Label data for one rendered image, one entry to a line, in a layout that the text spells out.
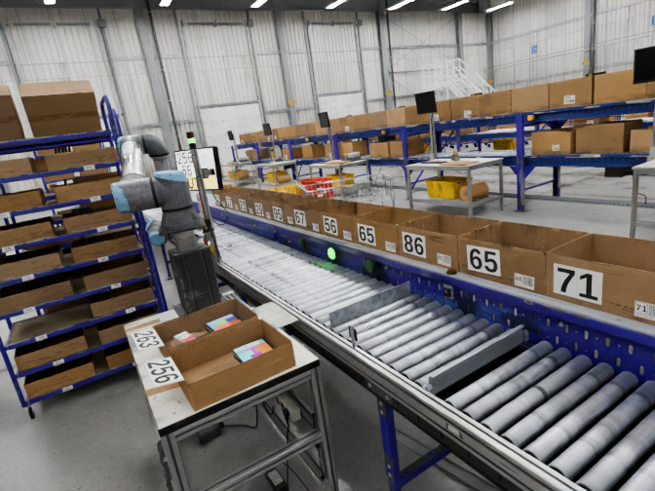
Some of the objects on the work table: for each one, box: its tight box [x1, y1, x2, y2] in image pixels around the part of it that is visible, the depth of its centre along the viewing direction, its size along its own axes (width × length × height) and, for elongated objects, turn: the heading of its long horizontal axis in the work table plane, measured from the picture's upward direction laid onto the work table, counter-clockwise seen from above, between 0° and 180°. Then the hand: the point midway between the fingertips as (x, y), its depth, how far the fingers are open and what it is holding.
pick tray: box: [169, 319, 296, 412], centre depth 156 cm, size 28×38×10 cm
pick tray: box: [152, 298, 258, 359], centre depth 182 cm, size 28×38×10 cm
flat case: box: [233, 338, 275, 362], centre depth 161 cm, size 14×19×2 cm
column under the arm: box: [168, 242, 228, 317], centre depth 219 cm, size 26×26×33 cm
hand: (202, 236), depth 295 cm, fingers closed
